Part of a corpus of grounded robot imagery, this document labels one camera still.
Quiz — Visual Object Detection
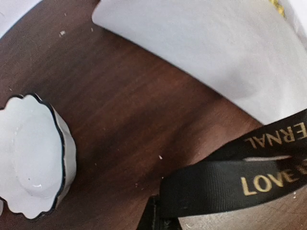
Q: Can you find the small yellow flower sprig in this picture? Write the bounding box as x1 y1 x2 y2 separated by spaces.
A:
269 0 286 18

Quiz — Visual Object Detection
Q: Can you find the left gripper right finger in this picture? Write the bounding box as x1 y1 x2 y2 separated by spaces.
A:
159 218 182 230

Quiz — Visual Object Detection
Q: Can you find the translucent white wrapping paper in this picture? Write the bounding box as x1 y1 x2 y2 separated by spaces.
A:
92 0 307 124

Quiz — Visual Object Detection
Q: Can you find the black ribbon strap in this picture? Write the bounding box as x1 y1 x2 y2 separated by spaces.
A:
159 115 307 219

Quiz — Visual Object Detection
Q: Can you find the white scalloped bowl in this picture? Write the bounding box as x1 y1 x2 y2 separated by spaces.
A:
0 93 77 220

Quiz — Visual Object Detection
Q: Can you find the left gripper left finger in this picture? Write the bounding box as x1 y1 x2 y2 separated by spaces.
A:
136 196 160 230

